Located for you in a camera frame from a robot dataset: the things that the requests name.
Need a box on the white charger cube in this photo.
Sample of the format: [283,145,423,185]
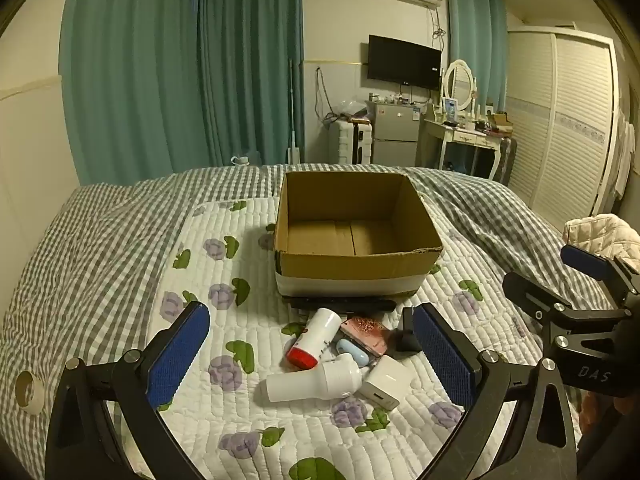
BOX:
[359,356,412,412]

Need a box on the black remote control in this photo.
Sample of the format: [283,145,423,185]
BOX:
[281,296,398,313]

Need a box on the cream quilted cloth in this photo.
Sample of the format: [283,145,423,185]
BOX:
[562,213,640,261]

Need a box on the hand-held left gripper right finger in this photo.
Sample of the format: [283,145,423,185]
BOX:
[402,302,578,480]

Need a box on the pink glitter case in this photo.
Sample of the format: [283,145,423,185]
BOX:
[340,316,396,358]

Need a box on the wide teal curtain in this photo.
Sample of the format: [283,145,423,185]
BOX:
[59,0,306,188]

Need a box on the narrow teal curtain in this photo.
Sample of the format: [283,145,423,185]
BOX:
[445,0,508,116]

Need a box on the white drawer cabinet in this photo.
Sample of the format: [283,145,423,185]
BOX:
[327,119,373,165]

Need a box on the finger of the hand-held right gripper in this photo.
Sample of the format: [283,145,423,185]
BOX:
[560,243,640,306]
[502,271,633,346]

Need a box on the grey suitcase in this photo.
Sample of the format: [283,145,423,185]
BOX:
[492,136,518,186]

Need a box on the white handheld device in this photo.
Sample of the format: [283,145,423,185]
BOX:
[265,352,363,404]

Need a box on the person's right hand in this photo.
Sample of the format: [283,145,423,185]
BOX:
[580,391,621,441]

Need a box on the light blue small case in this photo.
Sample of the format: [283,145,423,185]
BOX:
[335,338,371,368]

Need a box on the white dressing table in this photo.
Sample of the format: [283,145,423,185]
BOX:
[416,110,516,183]

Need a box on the white bottle with red cap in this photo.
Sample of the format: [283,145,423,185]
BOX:
[286,307,343,368]

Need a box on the hanging wall cable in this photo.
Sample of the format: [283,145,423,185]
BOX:
[314,66,336,121]

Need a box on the brown cardboard box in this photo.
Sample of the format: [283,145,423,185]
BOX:
[272,171,445,298]

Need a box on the white hanging towel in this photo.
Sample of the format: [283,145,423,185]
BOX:
[612,110,640,201]

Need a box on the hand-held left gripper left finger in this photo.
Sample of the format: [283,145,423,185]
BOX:
[44,301,211,480]

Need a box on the white louvered wardrobe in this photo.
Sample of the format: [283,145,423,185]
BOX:
[505,27,621,221]

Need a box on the small black box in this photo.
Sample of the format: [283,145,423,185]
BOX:
[395,306,423,356]

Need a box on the white floral quilted mat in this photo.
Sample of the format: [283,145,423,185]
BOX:
[135,195,546,480]

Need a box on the white mop pole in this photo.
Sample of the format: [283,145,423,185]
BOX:
[285,58,303,164]

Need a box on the black wall television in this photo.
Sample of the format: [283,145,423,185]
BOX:
[366,34,443,90]

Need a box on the tape roll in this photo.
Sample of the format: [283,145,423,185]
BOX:
[14,370,47,416]

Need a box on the grey small fridge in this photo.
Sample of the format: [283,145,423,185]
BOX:
[367,100,423,166]

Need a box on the clear plastic bag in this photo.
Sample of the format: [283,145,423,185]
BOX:
[335,100,371,121]

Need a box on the white oval mirror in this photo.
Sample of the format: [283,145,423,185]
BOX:
[440,59,478,113]

